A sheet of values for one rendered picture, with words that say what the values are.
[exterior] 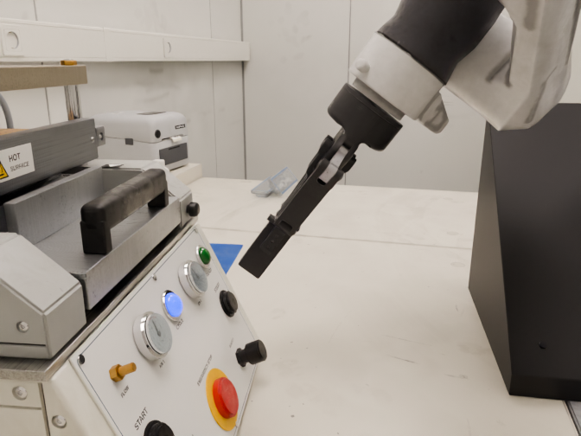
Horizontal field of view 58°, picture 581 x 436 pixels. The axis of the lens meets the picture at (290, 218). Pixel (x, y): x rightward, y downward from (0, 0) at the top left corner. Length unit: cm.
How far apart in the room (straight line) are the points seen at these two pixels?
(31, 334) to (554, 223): 61
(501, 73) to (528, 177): 24
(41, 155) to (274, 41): 255
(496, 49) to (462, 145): 236
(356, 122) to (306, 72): 245
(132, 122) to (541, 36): 124
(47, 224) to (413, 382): 44
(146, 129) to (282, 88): 157
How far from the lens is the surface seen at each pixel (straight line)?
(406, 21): 53
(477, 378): 69
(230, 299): 63
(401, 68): 52
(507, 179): 78
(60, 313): 38
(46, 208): 49
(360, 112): 53
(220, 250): 106
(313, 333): 75
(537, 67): 54
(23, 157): 50
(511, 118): 60
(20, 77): 53
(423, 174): 296
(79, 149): 59
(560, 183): 79
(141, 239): 50
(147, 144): 154
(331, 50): 294
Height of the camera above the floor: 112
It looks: 17 degrees down
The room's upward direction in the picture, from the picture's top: straight up
